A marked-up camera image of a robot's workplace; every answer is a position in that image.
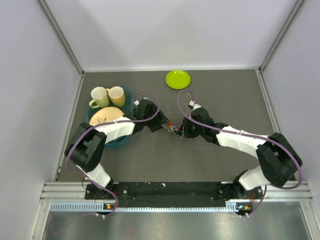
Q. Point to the teal plastic basin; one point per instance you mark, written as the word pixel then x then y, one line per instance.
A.
pixel 127 108

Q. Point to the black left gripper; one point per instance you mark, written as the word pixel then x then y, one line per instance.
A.
pixel 160 119

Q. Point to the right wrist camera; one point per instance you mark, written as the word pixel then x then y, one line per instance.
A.
pixel 193 106

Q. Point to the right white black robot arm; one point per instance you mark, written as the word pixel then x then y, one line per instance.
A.
pixel 278 161

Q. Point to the red-handled metal key holder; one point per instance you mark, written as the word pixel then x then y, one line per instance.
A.
pixel 168 127

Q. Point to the pale green mug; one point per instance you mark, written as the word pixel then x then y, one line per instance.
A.
pixel 100 98

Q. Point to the grey slotted cable duct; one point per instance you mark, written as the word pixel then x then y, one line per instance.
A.
pixel 101 207

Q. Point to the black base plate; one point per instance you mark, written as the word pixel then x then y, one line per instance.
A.
pixel 148 191

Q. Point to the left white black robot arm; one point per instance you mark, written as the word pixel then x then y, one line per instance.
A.
pixel 86 146

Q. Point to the patterned wooden plate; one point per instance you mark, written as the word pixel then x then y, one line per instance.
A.
pixel 107 114

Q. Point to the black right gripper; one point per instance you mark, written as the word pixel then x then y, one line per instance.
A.
pixel 184 131

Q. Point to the lime green plate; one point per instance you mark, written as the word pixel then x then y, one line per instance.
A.
pixel 177 79

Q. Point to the mustard yellow mug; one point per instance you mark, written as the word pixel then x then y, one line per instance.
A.
pixel 117 96

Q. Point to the aluminium frame rail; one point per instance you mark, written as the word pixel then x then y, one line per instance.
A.
pixel 75 191

